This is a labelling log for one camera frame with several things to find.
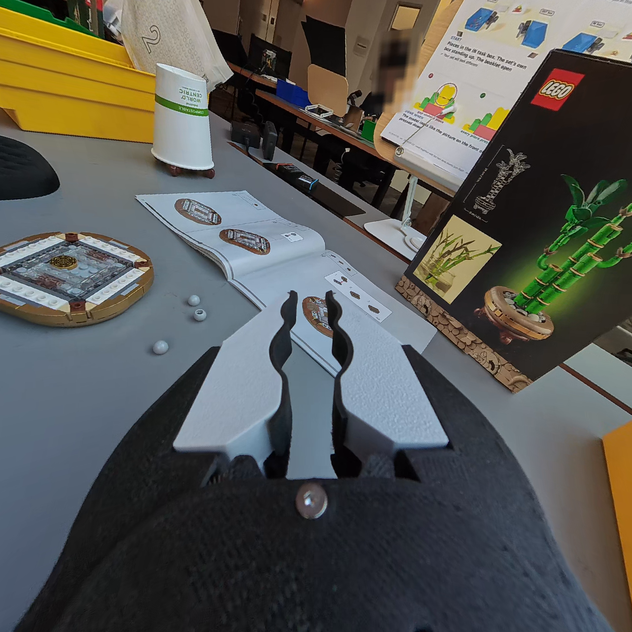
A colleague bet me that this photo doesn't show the printed instruction sheet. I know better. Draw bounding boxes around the printed instruction sheet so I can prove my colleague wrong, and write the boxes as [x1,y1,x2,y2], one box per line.
[380,0,632,171]

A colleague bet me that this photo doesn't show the yellow plastic bin stack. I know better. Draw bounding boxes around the yellow plastic bin stack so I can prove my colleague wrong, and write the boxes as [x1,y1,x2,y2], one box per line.
[0,7,159,145]
[601,422,632,595]

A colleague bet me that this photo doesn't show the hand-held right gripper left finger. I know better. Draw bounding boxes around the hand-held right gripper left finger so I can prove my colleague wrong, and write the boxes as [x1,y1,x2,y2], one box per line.
[173,290,299,477]

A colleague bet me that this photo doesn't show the gold round lego base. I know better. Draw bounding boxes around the gold round lego base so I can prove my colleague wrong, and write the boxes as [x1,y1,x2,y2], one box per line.
[0,231,155,328]

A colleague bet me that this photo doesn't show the white paper bag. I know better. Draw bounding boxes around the white paper bag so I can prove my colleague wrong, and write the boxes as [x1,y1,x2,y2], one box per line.
[105,0,234,93]

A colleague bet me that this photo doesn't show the lego instruction booklet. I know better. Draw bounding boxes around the lego instruction booklet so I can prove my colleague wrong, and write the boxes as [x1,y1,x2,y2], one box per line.
[135,189,437,377]

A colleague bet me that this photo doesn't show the black power adapter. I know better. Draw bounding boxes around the black power adapter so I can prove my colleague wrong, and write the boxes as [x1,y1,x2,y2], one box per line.
[231,121,262,149]

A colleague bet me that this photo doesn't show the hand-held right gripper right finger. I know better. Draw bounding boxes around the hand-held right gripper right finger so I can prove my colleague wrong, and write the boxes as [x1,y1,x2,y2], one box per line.
[325,290,451,477]

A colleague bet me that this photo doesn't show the white paper cup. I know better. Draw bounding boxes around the white paper cup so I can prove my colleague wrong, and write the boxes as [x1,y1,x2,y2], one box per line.
[150,63,215,173]

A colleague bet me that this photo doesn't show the blue storage bin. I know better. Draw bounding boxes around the blue storage bin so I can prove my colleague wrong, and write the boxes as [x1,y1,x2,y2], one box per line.
[276,79,317,107]

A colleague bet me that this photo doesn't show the black monitor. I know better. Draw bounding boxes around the black monitor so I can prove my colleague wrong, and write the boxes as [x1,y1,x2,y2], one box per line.
[247,34,293,80]

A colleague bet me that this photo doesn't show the green plastic bin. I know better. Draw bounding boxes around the green plastic bin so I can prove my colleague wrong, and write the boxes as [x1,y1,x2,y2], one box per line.
[0,0,104,38]

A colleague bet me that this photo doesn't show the black wrist rest pad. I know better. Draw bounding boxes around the black wrist rest pad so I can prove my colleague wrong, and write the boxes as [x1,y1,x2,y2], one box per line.
[0,136,61,200]

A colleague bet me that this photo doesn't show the black lego set box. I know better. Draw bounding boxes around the black lego set box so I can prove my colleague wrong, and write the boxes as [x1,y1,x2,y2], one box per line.
[395,48,632,394]

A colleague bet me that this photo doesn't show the wooden chair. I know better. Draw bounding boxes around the wooden chair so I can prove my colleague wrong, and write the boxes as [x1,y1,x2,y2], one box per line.
[307,63,349,105]

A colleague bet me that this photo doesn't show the black desk mat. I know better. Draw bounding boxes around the black desk mat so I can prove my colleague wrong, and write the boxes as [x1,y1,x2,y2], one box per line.
[264,160,367,218]

